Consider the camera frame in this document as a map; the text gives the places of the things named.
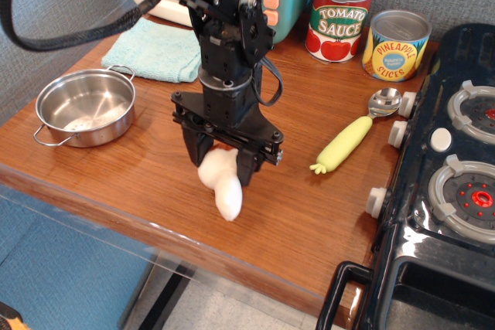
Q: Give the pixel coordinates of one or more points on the spoon with yellow-green handle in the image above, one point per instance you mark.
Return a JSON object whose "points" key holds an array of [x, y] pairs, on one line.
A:
{"points": [[383, 103]]}

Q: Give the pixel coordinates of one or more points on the tomato sauce toy can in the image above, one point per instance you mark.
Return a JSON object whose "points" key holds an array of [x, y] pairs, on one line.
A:
{"points": [[335, 29]]}

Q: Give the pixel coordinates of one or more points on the pineapple slices toy can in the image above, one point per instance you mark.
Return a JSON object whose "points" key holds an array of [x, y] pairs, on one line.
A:
{"points": [[396, 43]]}

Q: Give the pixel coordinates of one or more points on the white plush mushroom toy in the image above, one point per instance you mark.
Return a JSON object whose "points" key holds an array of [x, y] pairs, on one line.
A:
{"points": [[218, 171]]}

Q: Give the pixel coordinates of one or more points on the small steel pot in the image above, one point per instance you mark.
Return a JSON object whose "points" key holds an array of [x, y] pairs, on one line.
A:
{"points": [[86, 108]]}

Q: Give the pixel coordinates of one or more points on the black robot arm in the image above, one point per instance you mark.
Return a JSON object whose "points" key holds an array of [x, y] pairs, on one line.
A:
{"points": [[235, 39]]}

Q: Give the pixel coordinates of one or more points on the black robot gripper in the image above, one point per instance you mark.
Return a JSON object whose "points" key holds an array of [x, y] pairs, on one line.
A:
{"points": [[229, 111]]}

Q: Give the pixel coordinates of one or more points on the light blue folded cloth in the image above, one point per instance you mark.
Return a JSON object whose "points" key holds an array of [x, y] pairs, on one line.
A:
{"points": [[157, 52]]}

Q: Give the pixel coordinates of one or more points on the black toy stove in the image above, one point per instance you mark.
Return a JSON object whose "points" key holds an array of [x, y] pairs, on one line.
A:
{"points": [[433, 265]]}

